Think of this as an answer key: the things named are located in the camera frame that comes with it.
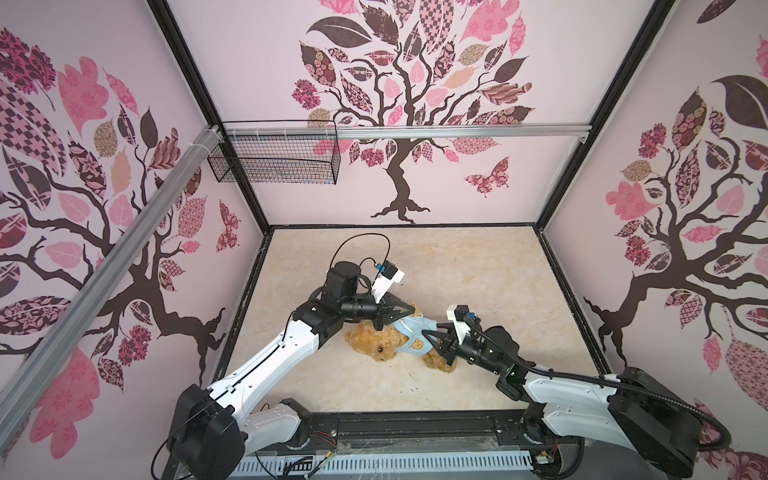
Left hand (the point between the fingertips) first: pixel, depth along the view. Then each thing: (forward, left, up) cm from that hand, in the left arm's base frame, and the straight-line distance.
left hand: (411, 314), depth 70 cm
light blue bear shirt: (-4, -2, -8) cm, 9 cm away
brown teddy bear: (-7, +7, -1) cm, 10 cm away
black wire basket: (+75, +51, -6) cm, 91 cm away
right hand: (0, -5, -8) cm, 9 cm away
